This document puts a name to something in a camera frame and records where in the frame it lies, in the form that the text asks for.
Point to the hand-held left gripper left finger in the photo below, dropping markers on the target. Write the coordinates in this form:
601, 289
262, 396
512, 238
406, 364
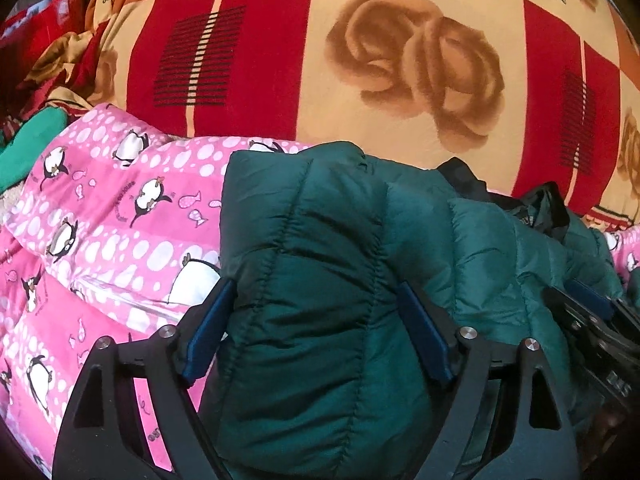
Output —
210, 332

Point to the dark green puffer jacket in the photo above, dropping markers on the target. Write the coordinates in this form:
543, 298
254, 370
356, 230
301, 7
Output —
340, 270

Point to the crumpled red gold cloth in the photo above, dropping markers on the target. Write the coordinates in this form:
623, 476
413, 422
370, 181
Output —
70, 65

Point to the red plastic bag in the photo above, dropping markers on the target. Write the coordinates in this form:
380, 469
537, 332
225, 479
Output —
47, 7

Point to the red rose print blanket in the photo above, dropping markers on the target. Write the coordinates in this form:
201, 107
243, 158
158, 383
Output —
380, 60

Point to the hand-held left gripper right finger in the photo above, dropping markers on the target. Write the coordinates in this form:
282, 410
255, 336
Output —
425, 330

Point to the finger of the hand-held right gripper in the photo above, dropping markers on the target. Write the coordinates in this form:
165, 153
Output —
590, 296

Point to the pink penguin print quilt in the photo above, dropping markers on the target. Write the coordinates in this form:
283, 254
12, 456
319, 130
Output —
115, 220

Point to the teal green cloth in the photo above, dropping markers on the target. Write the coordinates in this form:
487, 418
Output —
27, 145

